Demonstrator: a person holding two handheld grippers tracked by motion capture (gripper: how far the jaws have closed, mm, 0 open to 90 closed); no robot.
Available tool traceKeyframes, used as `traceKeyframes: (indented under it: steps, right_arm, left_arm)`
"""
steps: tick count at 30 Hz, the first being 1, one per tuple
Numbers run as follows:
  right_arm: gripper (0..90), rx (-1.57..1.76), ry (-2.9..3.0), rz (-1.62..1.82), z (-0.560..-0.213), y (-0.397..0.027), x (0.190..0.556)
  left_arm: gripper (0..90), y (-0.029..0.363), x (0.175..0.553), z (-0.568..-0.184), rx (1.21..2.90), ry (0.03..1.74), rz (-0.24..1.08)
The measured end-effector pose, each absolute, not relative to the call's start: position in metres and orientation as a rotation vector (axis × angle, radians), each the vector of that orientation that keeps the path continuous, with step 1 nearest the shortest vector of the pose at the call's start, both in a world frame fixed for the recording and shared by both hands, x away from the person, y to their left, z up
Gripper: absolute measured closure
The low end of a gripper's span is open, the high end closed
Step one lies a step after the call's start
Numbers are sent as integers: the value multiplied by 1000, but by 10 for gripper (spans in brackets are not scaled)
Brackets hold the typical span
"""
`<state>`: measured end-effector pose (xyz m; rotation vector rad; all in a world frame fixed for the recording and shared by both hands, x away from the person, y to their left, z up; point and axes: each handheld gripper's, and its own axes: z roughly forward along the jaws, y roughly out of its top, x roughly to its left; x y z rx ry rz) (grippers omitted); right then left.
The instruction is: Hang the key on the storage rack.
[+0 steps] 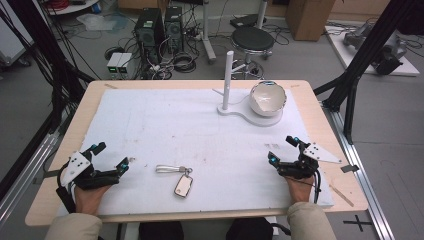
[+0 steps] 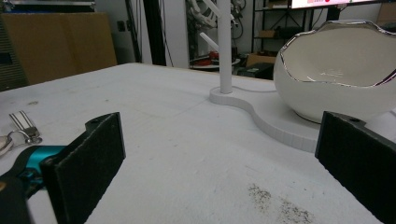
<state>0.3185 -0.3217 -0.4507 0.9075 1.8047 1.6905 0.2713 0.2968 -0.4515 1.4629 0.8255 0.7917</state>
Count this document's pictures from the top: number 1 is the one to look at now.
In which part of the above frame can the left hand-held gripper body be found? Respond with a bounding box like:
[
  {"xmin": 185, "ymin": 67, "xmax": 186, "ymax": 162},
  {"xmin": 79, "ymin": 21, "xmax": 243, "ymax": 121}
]
[{"xmin": 60, "ymin": 150, "xmax": 121, "ymax": 191}]

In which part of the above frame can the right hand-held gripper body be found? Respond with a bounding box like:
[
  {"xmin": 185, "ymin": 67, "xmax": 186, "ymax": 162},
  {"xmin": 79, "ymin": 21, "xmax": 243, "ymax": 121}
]
[{"xmin": 275, "ymin": 142, "xmax": 343, "ymax": 181}]

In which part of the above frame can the white key fob with strap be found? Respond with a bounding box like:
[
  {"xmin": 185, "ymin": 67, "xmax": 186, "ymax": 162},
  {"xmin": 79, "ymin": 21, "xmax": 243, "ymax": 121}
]
[{"xmin": 155, "ymin": 164, "xmax": 195, "ymax": 199}]

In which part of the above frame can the person's left hand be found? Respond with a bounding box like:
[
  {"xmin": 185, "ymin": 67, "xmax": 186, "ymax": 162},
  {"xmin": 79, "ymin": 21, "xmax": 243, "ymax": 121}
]
[{"xmin": 73, "ymin": 184, "xmax": 112, "ymax": 215}]

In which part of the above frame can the person's right hand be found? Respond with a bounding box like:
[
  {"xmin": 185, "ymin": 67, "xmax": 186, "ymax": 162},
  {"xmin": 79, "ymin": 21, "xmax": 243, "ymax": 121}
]
[{"xmin": 284, "ymin": 175, "xmax": 317, "ymax": 204}]

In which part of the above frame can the wooden table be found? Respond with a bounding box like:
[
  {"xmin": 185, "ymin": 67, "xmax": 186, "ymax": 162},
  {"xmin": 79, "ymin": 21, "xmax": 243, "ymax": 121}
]
[{"xmin": 24, "ymin": 79, "xmax": 370, "ymax": 228}]

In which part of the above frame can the grey tape piece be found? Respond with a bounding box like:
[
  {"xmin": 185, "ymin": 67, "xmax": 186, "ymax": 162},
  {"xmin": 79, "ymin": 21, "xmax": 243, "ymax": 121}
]
[{"xmin": 340, "ymin": 163, "xmax": 361, "ymax": 174}]

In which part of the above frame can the white bowl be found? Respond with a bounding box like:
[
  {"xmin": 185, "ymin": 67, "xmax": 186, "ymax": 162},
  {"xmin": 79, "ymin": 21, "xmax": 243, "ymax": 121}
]
[{"xmin": 249, "ymin": 80, "xmax": 288, "ymax": 118}]

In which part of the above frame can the thin wooden strip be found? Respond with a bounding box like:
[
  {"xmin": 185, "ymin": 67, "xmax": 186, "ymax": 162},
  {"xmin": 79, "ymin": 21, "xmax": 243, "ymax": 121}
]
[{"xmin": 329, "ymin": 184, "xmax": 355, "ymax": 208}]

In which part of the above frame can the white foam mat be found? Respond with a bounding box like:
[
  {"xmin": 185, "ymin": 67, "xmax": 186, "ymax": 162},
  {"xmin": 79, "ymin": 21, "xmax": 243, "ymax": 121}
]
[{"xmin": 55, "ymin": 87, "xmax": 335, "ymax": 217}]

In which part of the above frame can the person's right leg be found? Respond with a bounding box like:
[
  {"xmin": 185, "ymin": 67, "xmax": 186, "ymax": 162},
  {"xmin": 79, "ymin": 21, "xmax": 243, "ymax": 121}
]
[{"xmin": 225, "ymin": 217, "xmax": 275, "ymax": 240}]

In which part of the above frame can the person's leg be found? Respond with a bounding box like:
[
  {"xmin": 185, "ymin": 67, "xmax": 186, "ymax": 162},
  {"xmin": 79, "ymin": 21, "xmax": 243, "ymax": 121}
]
[
  {"xmin": 225, "ymin": 217, "xmax": 275, "ymax": 240},
  {"xmin": 137, "ymin": 220, "xmax": 185, "ymax": 240}
]

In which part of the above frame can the person's left leg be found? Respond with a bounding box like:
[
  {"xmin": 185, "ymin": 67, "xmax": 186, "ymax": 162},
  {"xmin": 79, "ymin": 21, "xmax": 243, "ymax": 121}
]
[{"xmin": 137, "ymin": 220, "xmax": 185, "ymax": 240}]

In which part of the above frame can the white power supply box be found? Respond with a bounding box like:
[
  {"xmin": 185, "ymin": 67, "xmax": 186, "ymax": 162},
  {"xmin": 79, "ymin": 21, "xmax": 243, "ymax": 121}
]
[
  {"xmin": 106, "ymin": 52, "xmax": 124, "ymax": 75},
  {"xmin": 116, "ymin": 52, "xmax": 134, "ymax": 75}
]

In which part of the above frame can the white stand with pole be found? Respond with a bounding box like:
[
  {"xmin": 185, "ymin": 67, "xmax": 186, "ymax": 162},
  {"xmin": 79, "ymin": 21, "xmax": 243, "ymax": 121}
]
[{"xmin": 212, "ymin": 50, "xmax": 285, "ymax": 128}]

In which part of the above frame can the black round stool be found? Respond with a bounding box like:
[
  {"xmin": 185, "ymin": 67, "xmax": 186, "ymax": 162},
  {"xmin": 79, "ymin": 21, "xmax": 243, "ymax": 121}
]
[{"xmin": 230, "ymin": 26, "xmax": 276, "ymax": 80}]

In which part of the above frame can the cardboard box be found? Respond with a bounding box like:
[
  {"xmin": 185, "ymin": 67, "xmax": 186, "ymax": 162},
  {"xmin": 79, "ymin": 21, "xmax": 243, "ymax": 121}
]
[{"xmin": 284, "ymin": 0, "xmax": 337, "ymax": 42}]

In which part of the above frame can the black computer tower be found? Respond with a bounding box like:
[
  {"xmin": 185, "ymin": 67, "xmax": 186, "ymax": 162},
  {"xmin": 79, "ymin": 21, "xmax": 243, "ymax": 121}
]
[
  {"xmin": 164, "ymin": 5, "xmax": 185, "ymax": 55},
  {"xmin": 134, "ymin": 7, "xmax": 166, "ymax": 66}
]

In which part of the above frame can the clear plastic bag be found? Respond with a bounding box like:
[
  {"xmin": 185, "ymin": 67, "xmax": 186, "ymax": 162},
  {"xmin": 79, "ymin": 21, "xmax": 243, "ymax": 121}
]
[{"xmin": 75, "ymin": 12, "xmax": 130, "ymax": 34}]

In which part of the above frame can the grey robot equipment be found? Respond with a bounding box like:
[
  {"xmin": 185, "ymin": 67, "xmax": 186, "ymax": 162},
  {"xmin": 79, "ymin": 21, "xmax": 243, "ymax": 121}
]
[{"xmin": 342, "ymin": 23, "xmax": 408, "ymax": 76}]

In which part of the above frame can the white floor board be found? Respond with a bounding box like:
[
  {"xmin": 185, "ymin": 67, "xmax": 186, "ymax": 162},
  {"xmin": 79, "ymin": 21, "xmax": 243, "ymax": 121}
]
[{"xmin": 324, "ymin": 24, "xmax": 421, "ymax": 78}]

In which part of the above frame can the white desk leg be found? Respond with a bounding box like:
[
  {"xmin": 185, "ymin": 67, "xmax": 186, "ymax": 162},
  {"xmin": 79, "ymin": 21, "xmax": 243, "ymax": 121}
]
[{"xmin": 200, "ymin": 0, "xmax": 218, "ymax": 65}]

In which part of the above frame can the round white table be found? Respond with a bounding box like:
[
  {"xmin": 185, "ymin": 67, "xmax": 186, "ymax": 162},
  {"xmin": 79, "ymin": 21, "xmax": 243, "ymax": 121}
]
[{"xmin": 44, "ymin": 0, "xmax": 102, "ymax": 17}]

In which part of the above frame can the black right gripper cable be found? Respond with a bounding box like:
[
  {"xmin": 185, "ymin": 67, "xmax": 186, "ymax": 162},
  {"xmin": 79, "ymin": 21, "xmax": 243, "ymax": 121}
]
[{"xmin": 311, "ymin": 168, "xmax": 323, "ymax": 205}]

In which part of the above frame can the aluminium rail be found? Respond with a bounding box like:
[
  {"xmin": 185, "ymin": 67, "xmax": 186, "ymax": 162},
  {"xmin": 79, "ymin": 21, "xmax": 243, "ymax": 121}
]
[
  {"xmin": 321, "ymin": 101, "xmax": 396, "ymax": 240},
  {"xmin": 0, "ymin": 109, "xmax": 73, "ymax": 221}
]

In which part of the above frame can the black frame strut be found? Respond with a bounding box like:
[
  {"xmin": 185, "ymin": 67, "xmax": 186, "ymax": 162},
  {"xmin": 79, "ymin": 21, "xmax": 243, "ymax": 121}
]
[
  {"xmin": 0, "ymin": 0, "xmax": 96, "ymax": 134},
  {"xmin": 313, "ymin": 0, "xmax": 424, "ymax": 145}
]

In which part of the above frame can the coil of black cable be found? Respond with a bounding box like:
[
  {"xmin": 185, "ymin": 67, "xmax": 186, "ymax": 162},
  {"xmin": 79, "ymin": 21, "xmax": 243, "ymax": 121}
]
[{"xmin": 172, "ymin": 52, "xmax": 198, "ymax": 74}]

